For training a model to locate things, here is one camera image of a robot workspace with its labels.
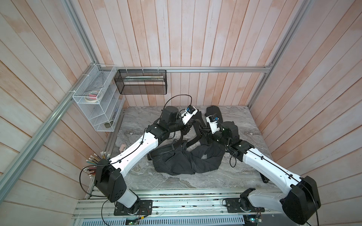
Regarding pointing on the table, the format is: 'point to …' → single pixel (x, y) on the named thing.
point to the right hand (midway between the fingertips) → (202, 128)
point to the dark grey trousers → (177, 158)
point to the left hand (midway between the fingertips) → (193, 122)
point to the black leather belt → (196, 138)
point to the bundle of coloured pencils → (93, 159)
